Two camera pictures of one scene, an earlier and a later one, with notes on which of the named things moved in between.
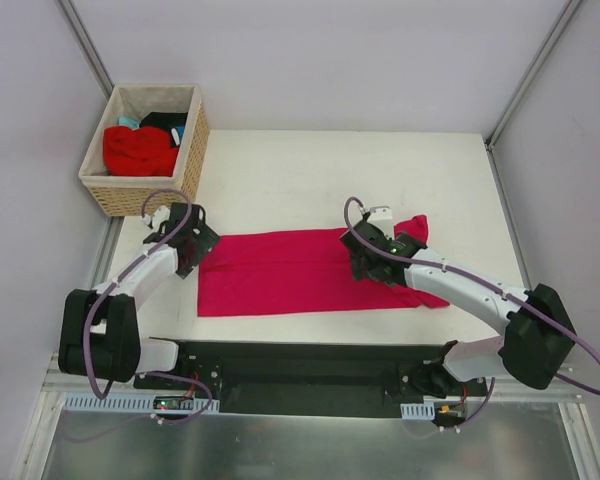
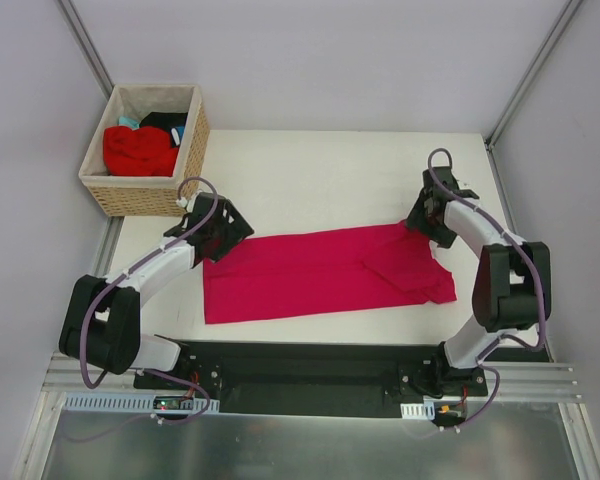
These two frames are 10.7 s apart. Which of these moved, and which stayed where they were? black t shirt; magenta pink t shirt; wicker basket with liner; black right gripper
Moved: black right gripper
Stayed: magenta pink t shirt; black t shirt; wicker basket with liner
